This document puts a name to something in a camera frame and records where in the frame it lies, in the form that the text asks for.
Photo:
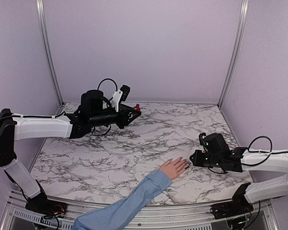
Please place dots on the right aluminium frame post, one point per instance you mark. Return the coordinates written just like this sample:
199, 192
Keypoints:
235, 52

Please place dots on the red nail polish bottle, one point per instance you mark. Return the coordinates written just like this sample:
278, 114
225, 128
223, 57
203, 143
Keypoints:
137, 107

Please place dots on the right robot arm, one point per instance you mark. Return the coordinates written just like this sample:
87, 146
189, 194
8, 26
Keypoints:
245, 159

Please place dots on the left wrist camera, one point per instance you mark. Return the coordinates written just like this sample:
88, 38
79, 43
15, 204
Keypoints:
120, 96

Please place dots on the left aluminium frame post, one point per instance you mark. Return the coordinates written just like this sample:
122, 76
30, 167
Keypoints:
47, 49

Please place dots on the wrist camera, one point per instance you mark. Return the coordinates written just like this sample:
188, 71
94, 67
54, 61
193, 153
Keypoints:
120, 96
201, 140

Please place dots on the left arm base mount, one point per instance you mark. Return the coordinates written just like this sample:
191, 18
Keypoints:
50, 208

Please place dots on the aluminium frame post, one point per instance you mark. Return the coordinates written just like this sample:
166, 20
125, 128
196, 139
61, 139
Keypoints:
235, 52
47, 49

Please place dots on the mannequin hand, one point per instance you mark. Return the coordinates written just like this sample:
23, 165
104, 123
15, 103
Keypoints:
173, 169

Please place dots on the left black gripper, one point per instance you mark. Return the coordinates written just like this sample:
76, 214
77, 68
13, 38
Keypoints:
124, 114

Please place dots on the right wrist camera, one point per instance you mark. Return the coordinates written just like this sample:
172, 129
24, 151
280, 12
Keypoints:
201, 140

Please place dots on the front aluminium rail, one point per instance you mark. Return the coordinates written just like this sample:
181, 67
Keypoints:
176, 217

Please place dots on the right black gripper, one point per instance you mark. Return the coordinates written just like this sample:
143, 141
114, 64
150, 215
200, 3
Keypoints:
196, 160

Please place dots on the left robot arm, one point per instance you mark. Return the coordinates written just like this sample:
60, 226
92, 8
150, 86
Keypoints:
95, 110

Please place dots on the blue sleeved forearm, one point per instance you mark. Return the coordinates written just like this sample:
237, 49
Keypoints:
119, 214

